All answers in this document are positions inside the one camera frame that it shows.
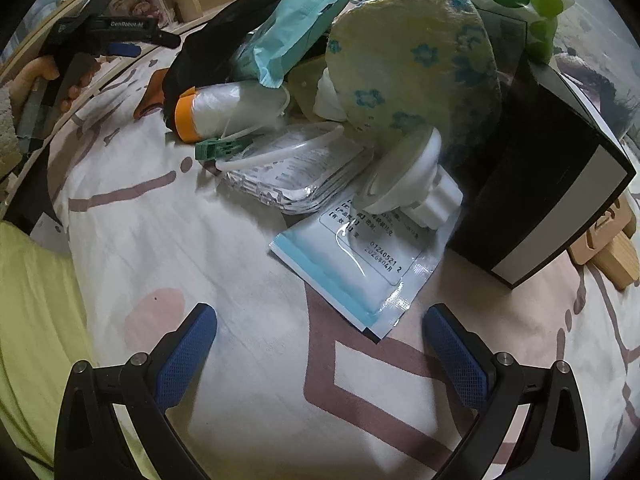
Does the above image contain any person's left hand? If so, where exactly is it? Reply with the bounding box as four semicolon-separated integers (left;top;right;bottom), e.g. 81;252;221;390
12;54;101;116

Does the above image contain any yellow-green clothing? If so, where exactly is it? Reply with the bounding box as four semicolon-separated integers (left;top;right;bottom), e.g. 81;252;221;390
0;219;147;480

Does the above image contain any black cloth item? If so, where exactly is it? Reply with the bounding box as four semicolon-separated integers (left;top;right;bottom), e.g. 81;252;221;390
163;0;281;132

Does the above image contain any orange capped white bag roll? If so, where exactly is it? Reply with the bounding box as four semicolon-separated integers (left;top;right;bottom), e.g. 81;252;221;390
172;80;291;144

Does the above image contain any green plastic clip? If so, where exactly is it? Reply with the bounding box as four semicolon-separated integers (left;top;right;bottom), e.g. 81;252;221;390
195;132;254;162

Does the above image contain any patterned beige blanket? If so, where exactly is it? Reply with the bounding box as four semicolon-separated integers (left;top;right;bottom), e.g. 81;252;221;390
50;49;639;479

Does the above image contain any wooden cutout piece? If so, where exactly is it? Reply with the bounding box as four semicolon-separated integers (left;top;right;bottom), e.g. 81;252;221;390
568;195;639;290

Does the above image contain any teal tissue packet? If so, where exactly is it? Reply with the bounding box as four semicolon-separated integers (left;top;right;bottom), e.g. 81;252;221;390
232;0;349;89

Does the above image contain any blue white sachet packet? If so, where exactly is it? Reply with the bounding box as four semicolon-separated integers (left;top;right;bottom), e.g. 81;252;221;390
270;188;459;341

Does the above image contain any clear plastic blister tray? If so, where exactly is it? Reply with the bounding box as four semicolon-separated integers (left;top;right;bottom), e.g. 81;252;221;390
215;122;373;214

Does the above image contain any black box with white stripe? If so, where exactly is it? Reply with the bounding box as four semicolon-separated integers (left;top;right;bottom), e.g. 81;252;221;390
444;1;637;290

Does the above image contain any white plastic suction holder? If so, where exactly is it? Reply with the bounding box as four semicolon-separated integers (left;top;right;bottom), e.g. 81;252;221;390
352;128;463;231

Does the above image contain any floral round cloth pad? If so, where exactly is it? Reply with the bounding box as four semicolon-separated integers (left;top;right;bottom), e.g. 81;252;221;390
326;0;501;168

